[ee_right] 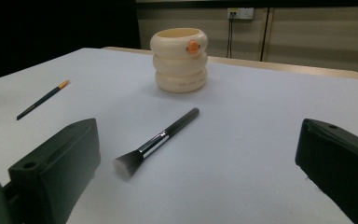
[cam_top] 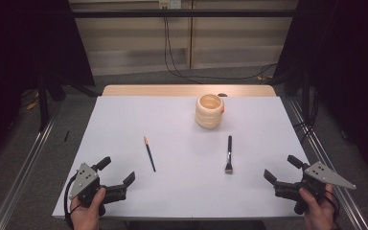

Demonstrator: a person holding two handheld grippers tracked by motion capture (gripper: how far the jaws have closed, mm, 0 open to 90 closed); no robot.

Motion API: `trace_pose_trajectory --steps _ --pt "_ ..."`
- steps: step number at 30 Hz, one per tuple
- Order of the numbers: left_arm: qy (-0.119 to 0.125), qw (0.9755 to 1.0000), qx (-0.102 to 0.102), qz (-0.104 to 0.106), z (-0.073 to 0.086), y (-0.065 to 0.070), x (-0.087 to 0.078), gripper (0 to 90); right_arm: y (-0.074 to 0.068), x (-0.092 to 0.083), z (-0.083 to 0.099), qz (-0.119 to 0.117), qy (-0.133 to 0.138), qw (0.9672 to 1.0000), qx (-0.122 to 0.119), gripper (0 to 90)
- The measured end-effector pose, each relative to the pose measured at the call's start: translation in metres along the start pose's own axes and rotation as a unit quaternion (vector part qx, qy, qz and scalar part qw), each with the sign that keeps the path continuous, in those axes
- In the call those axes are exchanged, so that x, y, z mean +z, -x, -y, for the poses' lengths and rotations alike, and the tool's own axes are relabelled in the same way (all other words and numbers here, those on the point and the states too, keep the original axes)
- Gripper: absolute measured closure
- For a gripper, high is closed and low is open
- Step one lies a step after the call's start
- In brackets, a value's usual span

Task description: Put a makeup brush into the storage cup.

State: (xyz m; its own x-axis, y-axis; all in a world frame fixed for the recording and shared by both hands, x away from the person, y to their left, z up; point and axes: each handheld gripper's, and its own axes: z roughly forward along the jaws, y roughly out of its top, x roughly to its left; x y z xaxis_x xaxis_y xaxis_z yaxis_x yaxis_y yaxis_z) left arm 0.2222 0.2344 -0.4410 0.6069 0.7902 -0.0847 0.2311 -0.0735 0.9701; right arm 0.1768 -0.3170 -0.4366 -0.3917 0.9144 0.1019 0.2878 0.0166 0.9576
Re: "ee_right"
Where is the white wall socket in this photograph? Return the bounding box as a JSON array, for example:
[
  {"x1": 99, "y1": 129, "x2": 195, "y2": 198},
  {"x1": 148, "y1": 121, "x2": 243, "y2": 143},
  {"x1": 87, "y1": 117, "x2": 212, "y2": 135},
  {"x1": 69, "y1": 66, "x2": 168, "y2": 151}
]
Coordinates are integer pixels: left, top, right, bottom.
[{"x1": 227, "y1": 7, "x2": 255, "y2": 21}]

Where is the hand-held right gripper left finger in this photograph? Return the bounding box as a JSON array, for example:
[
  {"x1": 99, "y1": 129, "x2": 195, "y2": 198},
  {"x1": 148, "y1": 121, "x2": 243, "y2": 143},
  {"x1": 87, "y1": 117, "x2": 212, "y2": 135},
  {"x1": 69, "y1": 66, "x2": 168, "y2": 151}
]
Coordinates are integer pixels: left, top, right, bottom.
[{"x1": 7, "y1": 118, "x2": 102, "y2": 224}]

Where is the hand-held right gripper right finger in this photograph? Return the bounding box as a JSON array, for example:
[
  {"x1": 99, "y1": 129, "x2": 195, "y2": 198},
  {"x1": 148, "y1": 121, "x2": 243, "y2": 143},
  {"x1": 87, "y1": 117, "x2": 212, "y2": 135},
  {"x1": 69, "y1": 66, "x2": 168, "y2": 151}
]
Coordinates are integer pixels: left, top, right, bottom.
[{"x1": 295, "y1": 118, "x2": 358, "y2": 224}]

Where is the thin gold-banded brush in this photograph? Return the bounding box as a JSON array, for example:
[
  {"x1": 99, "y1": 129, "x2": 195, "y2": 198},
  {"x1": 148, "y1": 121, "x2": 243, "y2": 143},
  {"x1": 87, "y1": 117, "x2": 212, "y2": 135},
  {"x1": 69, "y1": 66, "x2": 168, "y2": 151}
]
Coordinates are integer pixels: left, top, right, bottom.
[{"x1": 16, "y1": 79, "x2": 71, "y2": 121}]

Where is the black curtain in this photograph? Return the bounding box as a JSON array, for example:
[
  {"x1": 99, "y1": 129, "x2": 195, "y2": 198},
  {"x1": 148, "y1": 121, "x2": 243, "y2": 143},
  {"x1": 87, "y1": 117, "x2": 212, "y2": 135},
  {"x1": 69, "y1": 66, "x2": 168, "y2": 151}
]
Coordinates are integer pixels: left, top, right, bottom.
[{"x1": 0, "y1": 0, "x2": 142, "y2": 84}]

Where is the black makeup brush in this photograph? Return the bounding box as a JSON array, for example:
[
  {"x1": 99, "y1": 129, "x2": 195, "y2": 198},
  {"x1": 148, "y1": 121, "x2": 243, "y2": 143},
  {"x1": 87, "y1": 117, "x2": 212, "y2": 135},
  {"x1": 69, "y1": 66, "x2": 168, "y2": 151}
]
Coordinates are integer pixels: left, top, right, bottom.
[{"x1": 112, "y1": 107, "x2": 200, "y2": 181}]

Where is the white table mat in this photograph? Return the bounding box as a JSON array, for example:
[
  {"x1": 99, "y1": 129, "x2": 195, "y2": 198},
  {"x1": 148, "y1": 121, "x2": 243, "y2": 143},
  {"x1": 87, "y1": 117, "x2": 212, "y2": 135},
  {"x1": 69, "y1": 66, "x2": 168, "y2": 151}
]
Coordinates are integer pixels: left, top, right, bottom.
[{"x1": 0, "y1": 47, "x2": 358, "y2": 224}]

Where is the long wooden desk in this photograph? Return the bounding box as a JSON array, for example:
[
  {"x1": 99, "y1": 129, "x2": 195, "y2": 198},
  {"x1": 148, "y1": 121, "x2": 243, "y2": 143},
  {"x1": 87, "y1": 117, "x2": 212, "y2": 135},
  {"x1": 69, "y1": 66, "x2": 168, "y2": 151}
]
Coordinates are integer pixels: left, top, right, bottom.
[{"x1": 135, "y1": 0, "x2": 358, "y2": 62}]

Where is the cream ringed brush holder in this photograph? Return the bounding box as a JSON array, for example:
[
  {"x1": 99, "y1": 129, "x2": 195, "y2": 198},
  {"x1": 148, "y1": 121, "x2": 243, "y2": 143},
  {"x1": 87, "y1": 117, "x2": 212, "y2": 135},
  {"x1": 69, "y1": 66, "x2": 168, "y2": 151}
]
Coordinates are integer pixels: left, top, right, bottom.
[{"x1": 149, "y1": 27, "x2": 209, "y2": 93}]

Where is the black wall cable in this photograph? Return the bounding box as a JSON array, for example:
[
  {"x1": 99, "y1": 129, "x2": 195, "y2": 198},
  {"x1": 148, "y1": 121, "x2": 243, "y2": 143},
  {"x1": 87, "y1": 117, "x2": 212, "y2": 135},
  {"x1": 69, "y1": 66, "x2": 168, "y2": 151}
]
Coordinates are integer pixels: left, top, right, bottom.
[
  {"x1": 229, "y1": 13, "x2": 235, "y2": 59},
  {"x1": 227, "y1": 13, "x2": 232, "y2": 59}
]

